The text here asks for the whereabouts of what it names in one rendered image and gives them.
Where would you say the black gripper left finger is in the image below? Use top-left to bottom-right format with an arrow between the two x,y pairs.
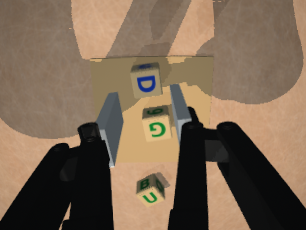
0,92 -> 124,230

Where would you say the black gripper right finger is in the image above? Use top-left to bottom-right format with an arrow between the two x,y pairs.
167,83 -> 306,230

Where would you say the tan flat mat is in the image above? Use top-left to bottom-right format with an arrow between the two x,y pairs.
90,56 -> 214,163

